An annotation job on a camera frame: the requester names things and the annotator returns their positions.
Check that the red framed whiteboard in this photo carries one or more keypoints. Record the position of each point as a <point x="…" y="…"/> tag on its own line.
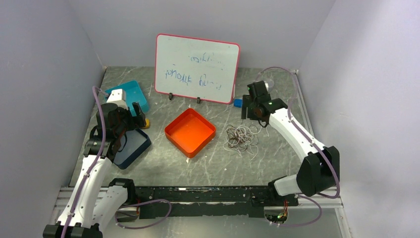
<point x="196" y="68"/>

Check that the teal plastic bin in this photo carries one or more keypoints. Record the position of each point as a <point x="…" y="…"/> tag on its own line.
<point x="133" y="94"/>

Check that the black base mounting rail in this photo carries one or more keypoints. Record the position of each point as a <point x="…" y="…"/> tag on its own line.
<point x="252" y="201"/>

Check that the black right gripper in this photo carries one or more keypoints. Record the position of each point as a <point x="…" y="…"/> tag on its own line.
<point x="245" y="102"/>

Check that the blue cube block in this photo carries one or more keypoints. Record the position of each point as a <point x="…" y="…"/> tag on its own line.
<point x="238" y="103"/>

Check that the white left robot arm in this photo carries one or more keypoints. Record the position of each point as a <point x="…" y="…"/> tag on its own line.
<point x="81" y="218"/>

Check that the orange plastic bin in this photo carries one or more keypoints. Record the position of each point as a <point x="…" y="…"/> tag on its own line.
<point x="190" y="132"/>

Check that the clear plastic cup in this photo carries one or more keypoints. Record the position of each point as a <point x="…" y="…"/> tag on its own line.
<point x="269" y="84"/>

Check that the navy blue tray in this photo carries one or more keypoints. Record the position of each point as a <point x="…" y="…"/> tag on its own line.
<point x="135" y="143"/>

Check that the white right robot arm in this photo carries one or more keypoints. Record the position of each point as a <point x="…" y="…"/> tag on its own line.
<point x="320" y="165"/>

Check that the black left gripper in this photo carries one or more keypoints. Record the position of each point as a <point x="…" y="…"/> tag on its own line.
<point x="134" y="121"/>

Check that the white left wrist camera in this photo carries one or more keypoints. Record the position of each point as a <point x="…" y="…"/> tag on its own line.
<point x="118" y="97"/>

